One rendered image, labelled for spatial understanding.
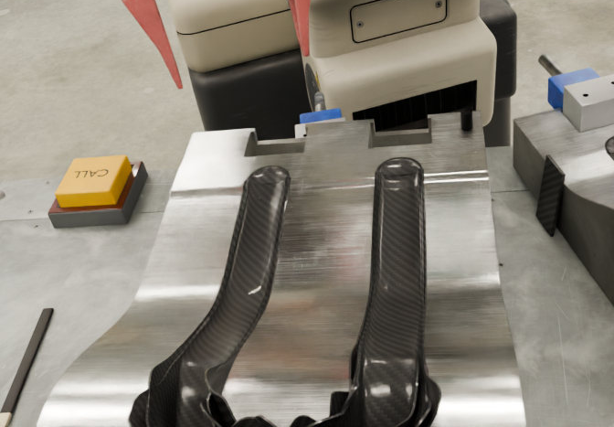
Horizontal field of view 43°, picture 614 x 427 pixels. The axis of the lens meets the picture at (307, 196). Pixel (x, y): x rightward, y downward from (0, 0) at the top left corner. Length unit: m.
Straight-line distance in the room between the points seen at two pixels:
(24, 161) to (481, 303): 2.18
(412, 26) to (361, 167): 0.38
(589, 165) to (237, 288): 0.31
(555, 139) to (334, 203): 0.21
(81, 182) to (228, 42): 0.48
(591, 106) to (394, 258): 0.24
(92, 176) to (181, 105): 1.79
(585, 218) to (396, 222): 0.15
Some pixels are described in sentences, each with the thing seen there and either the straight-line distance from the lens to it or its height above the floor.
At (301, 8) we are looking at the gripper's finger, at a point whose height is 1.03.
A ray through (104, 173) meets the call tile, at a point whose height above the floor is 0.84.
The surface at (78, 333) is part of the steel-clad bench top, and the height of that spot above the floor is 0.80.
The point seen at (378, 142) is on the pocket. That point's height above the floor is 0.87.
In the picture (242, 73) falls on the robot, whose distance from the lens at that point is 1.26.
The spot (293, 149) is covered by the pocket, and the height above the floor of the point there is 0.87.
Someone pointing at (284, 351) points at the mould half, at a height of 0.92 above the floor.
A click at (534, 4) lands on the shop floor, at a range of 2.89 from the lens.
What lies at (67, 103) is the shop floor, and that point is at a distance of 2.82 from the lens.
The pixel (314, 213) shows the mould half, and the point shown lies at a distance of 0.61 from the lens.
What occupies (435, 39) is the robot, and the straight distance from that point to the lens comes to 1.00.
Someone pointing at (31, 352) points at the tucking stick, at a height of 0.80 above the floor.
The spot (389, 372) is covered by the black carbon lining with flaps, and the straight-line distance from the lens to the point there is 0.46.
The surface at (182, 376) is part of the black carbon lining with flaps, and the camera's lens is 0.48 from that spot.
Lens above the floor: 1.27
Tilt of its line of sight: 38 degrees down
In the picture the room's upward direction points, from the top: 12 degrees counter-clockwise
